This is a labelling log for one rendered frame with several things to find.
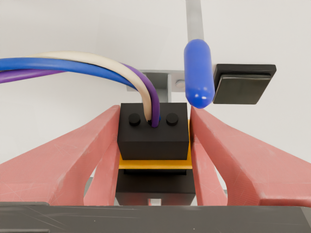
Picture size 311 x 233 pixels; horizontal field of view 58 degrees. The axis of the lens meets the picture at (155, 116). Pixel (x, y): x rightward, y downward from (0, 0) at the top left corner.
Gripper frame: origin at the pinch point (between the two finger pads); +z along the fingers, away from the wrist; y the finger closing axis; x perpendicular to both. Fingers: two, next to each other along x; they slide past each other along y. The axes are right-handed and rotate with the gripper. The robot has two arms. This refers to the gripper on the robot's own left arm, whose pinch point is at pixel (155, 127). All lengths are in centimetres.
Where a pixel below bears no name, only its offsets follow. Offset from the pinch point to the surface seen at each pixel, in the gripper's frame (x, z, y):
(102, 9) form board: -3.4, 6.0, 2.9
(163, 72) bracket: 1.3, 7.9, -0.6
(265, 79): 1.3, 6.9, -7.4
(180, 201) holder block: 5.0, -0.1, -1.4
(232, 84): 1.9, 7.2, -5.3
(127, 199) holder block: 4.8, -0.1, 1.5
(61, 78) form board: 2.2, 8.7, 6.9
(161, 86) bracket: 2.8, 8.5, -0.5
